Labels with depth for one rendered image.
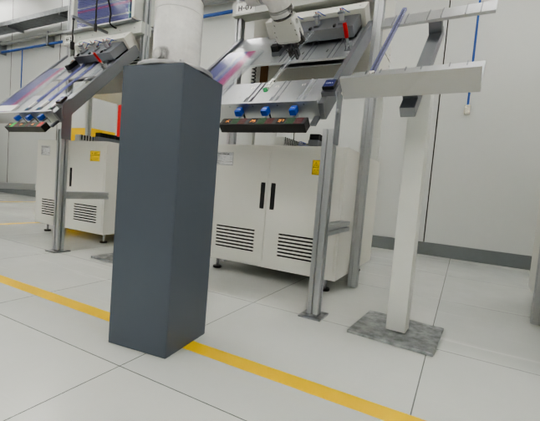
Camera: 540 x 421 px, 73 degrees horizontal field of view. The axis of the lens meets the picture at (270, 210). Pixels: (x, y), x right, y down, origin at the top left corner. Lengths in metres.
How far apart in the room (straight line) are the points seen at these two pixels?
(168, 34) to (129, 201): 0.42
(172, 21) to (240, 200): 0.95
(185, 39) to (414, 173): 0.75
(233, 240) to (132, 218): 0.88
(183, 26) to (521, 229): 2.68
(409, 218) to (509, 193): 1.97
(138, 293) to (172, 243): 0.16
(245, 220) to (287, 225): 0.22
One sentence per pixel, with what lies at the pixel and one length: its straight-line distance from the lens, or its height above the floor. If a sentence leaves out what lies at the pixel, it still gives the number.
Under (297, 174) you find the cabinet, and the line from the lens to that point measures 1.61.
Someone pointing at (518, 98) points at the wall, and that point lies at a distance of 3.22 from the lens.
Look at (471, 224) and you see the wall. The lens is 3.13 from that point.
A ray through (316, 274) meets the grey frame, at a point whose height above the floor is 0.15.
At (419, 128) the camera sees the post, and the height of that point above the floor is 0.65.
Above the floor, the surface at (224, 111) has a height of 0.71.
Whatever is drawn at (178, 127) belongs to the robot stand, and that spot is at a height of 0.55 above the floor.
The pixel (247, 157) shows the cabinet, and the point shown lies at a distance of 1.74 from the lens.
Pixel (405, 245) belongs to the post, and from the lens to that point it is 1.22.
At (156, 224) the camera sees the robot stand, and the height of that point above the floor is 0.32.
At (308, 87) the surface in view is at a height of 0.81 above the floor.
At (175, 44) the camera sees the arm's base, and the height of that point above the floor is 0.76.
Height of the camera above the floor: 0.43
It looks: 4 degrees down
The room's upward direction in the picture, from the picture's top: 5 degrees clockwise
